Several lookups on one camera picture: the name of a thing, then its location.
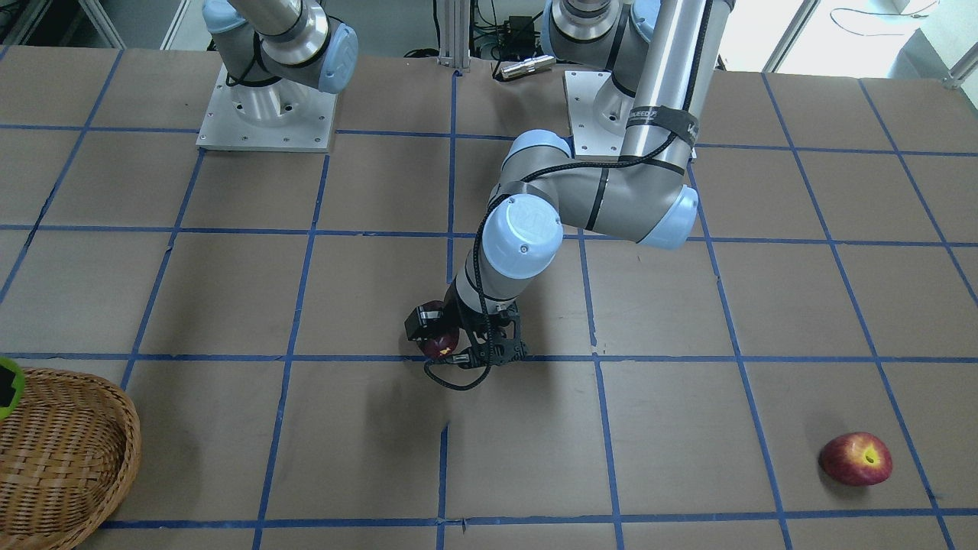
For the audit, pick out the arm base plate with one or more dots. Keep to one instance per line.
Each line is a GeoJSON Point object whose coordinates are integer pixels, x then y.
{"type": "Point", "coordinates": [649, 116]}
{"type": "Point", "coordinates": [282, 117]}

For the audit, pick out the red yellow apple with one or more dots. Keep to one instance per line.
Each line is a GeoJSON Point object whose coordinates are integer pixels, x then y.
{"type": "Point", "coordinates": [857, 459]}

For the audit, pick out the dark purple apple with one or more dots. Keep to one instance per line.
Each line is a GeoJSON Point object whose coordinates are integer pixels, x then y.
{"type": "Point", "coordinates": [441, 342]}

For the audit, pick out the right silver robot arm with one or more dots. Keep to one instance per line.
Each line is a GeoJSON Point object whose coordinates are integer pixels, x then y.
{"type": "Point", "coordinates": [264, 42]}

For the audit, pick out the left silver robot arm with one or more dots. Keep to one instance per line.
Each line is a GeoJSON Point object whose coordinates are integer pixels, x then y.
{"type": "Point", "coordinates": [543, 189]}

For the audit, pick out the green apple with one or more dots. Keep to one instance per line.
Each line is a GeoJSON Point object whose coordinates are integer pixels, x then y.
{"type": "Point", "coordinates": [13, 382]}

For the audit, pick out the woven wicker basket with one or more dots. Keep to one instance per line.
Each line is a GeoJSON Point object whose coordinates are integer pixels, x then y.
{"type": "Point", "coordinates": [70, 453]}

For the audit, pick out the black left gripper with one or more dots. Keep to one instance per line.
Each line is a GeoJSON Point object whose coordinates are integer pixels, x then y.
{"type": "Point", "coordinates": [419, 323]}

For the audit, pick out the silver metal connector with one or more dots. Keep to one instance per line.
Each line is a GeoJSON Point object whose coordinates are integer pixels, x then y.
{"type": "Point", "coordinates": [534, 65]}

